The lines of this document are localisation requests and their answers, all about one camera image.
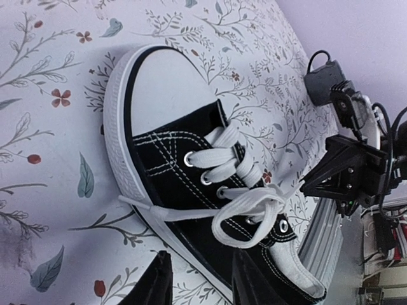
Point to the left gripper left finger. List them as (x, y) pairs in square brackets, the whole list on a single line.
[(155, 285)]

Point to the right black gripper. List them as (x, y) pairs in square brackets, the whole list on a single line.
[(354, 171)]

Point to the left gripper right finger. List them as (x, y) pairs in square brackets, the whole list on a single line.
[(250, 285)]

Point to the black white canvas sneaker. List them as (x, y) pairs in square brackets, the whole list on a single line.
[(179, 163)]

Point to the grey metal mug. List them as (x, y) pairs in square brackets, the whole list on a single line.
[(318, 82)]

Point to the floral patterned table mat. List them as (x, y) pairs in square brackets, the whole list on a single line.
[(65, 238)]

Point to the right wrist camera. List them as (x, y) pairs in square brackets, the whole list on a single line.
[(354, 112)]

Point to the front aluminium rail frame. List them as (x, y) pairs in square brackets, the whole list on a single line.
[(320, 248)]

